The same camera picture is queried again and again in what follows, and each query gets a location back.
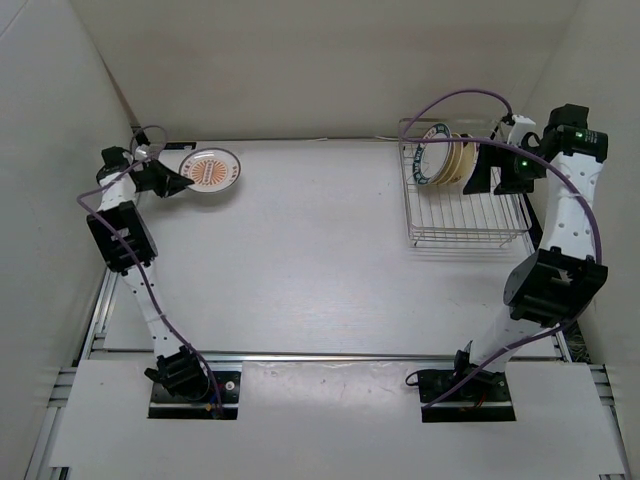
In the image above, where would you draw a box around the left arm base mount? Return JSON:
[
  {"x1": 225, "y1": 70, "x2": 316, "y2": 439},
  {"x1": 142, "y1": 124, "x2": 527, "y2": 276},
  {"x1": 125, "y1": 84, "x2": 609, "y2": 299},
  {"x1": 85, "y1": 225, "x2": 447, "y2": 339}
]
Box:
[{"x1": 147, "y1": 362, "x2": 242, "y2": 421}]

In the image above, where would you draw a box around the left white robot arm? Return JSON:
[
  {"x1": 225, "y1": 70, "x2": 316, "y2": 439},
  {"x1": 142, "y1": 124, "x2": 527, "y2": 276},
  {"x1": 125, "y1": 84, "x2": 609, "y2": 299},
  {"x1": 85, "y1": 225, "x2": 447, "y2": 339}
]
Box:
[{"x1": 77, "y1": 146, "x2": 214, "y2": 401}]

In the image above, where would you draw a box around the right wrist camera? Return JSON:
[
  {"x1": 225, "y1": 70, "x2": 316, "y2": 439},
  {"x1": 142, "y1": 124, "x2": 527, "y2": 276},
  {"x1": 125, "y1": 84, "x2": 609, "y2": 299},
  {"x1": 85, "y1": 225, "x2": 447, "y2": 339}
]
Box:
[{"x1": 505, "y1": 114, "x2": 536, "y2": 147}]

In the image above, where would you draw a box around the blue rimmed white plate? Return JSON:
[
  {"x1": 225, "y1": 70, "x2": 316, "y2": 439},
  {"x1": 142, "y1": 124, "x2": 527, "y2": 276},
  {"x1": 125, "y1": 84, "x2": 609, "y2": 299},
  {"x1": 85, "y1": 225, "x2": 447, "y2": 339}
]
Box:
[{"x1": 412, "y1": 123, "x2": 451, "y2": 186}]

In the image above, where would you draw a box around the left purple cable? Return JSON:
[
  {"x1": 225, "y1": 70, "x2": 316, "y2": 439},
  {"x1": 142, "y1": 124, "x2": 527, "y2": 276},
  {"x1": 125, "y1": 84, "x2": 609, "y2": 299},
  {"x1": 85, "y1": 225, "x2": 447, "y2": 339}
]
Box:
[{"x1": 75, "y1": 124, "x2": 224, "y2": 419}]

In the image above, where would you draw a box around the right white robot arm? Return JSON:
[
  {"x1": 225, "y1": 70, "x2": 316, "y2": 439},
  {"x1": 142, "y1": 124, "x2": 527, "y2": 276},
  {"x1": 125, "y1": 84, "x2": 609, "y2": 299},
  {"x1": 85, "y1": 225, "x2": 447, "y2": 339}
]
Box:
[{"x1": 449, "y1": 104, "x2": 608, "y2": 400}]

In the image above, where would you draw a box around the wire dish rack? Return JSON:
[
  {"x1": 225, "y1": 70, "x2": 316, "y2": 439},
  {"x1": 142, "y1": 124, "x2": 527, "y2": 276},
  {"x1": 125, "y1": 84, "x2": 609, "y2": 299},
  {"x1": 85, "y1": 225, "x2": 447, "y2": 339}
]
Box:
[{"x1": 398, "y1": 139, "x2": 531, "y2": 248}]

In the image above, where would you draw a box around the aluminium front rail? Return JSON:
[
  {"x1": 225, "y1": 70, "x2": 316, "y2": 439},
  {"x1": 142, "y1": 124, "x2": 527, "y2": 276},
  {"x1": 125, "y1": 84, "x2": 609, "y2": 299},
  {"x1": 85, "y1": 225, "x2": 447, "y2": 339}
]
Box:
[{"x1": 84, "y1": 351, "x2": 561, "y2": 362}]

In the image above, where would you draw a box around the orange sun pattern plate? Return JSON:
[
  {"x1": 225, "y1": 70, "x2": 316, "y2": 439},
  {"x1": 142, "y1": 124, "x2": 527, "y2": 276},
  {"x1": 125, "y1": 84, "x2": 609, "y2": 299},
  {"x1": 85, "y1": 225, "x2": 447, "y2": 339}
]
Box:
[{"x1": 178, "y1": 148, "x2": 241, "y2": 194}]

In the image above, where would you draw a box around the cream floral plate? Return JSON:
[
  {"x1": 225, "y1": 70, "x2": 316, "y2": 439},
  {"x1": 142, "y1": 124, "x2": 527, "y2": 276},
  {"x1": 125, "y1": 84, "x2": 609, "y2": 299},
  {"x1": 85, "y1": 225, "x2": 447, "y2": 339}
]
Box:
[
  {"x1": 440, "y1": 133, "x2": 475, "y2": 185},
  {"x1": 449, "y1": 133, "x2": 478, "y2": 184},
  {"x1": 433, "y1": 142, "x2": 464, "y2": 185}
]

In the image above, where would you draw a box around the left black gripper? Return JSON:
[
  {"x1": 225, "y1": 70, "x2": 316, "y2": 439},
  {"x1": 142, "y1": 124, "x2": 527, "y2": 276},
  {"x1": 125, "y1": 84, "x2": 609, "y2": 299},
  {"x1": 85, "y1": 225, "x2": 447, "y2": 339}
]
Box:
[{"x1": 137, "y1": 157, "x2": 195, "y2": 198}]

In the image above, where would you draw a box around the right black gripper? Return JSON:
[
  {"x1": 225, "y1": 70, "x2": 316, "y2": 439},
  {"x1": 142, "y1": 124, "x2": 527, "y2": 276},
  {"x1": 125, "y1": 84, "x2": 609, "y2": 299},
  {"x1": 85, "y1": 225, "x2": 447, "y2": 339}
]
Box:
[{"x1": 462, "y1": 141, "x2": 547, "y2": 195}]

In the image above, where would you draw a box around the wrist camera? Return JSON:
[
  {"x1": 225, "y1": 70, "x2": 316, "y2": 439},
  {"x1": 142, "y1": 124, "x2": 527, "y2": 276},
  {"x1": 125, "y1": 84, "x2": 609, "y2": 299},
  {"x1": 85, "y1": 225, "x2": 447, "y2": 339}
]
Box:
[
  {"x1": 505, "y1": 114, "x2": 536, "y2": 147},
  {"x1": 132, "y1": 145, "x2": 152, "y2": 161}
]

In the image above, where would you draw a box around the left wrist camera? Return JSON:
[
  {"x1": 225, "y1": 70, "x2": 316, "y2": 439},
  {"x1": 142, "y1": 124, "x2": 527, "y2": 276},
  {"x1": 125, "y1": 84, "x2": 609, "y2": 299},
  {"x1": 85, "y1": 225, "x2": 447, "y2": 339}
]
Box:
[{"x1": 132, "y1": 145, "x2": 152, "y2": 161}]

